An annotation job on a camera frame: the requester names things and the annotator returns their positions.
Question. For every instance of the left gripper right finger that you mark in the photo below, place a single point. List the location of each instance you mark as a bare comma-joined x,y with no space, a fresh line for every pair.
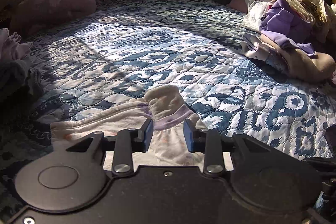
208,142

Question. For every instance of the blue white patterned quilt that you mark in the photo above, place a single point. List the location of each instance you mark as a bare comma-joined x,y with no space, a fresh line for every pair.
128,47

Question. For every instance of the tan brown garment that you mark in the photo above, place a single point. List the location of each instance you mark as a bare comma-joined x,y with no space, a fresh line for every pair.
315,69

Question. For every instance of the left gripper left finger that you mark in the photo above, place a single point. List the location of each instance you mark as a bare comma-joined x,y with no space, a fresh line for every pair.
129,141

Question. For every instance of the stack of folded grey clothes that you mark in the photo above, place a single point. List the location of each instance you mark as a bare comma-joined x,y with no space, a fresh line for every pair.
20,85

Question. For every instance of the white grey sock garment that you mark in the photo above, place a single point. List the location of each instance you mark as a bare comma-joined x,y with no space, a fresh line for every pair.
253,48

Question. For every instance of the purple pillow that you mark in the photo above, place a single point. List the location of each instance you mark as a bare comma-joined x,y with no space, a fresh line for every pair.
31,16

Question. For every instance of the purple garment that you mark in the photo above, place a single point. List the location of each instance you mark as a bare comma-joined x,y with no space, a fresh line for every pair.
286,28

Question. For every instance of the white floral baby garment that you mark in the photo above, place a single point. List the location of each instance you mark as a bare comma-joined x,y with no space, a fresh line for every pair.
164,105

